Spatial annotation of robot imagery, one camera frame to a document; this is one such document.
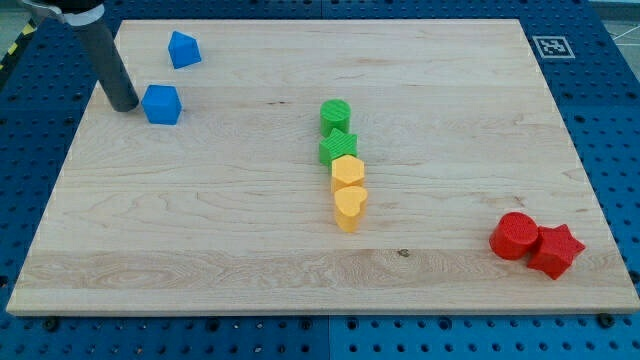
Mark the blue cube block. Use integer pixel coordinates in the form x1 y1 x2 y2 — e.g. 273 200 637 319
142 85 182 125

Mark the robot arm end black silver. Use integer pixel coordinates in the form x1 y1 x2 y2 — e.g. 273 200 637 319
17 0 105 26

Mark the yellow hexagon block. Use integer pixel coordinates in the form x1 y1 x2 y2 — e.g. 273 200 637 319
331 155 365 193

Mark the yellow heart block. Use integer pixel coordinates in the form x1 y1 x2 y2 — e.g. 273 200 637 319
334 186 368 233

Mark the green star block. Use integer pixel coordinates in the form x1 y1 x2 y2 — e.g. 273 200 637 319
319 128 358 166

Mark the light wooden board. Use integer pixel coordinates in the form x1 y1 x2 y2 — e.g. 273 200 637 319
7 19 639 316

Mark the green cylinder block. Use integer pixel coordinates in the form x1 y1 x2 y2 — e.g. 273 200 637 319
320 99 351 137

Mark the blue pentagon block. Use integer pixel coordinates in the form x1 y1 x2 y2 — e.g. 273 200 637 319
168 31 201 69

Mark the red cylinder block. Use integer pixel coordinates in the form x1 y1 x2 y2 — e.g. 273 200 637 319
489 212 538 260

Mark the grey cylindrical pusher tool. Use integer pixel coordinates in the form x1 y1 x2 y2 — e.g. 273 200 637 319
72 18 139 112

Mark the red star block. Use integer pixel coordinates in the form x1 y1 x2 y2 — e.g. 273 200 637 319
527 224 586 280

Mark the white fiducial marker tag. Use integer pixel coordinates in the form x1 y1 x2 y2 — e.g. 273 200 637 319
532 35 575 59

